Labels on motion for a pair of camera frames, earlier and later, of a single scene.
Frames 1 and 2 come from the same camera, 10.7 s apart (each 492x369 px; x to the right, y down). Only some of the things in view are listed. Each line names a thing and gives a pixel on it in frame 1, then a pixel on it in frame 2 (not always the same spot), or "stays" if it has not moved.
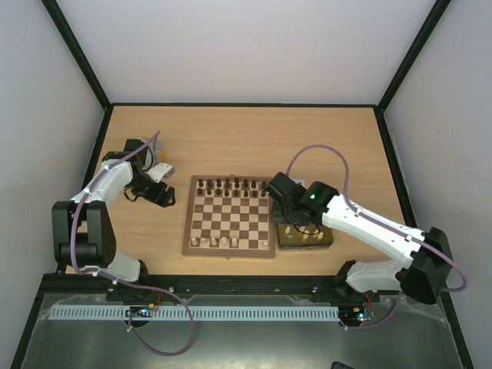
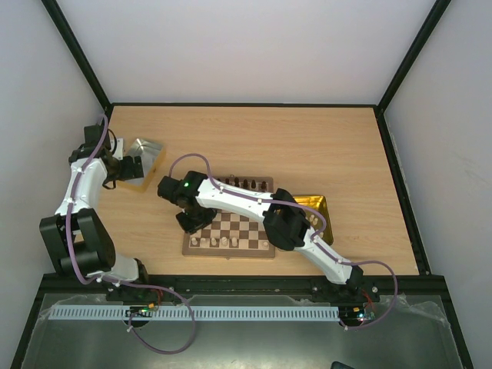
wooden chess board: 228,217 stays
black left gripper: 154,197 to 129,174
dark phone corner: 337,365 stays
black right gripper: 282,214 to 196,220
